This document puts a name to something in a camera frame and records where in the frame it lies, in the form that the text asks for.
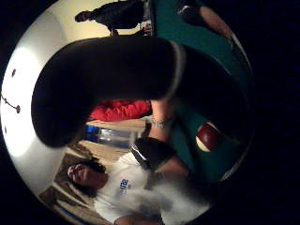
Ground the red sofa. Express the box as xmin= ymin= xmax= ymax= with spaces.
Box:
xmin=88 ymin=99 xmax=154 ymax=123

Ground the blue container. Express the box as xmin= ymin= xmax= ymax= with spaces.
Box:
xmin=83 ymin=125 xmax=101 ymax=143

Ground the small dark ceiling fixture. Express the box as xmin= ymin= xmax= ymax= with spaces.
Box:
xmin=0 ymin=93 xmax=23 ymax=114

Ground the red and white ball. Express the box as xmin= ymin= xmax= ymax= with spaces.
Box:
xmin=195 ymin=122 xmax=222 ymax=154

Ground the the person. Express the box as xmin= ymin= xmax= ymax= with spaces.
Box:
xmin=66 ymin=99 xmax=217 ymax=225

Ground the silver bracelet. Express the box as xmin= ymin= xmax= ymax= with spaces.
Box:
xmin=151 ymin=118 xmax=174 ymax=129

